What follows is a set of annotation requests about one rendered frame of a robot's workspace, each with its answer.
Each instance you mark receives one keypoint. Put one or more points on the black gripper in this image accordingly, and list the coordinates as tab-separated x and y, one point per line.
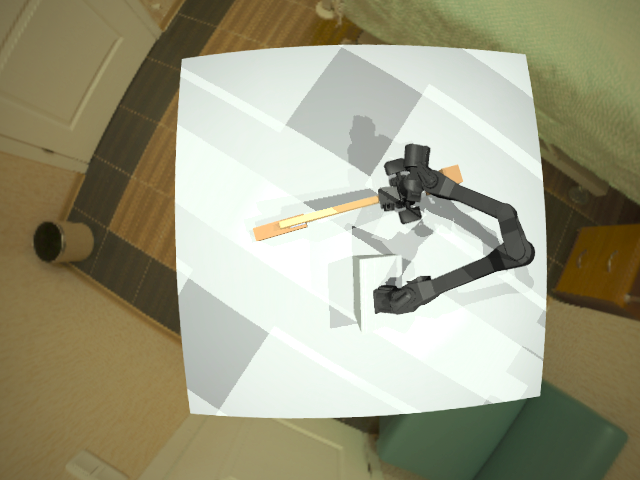
410	214

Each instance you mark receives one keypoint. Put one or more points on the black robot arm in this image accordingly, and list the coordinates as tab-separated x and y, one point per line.
515	252

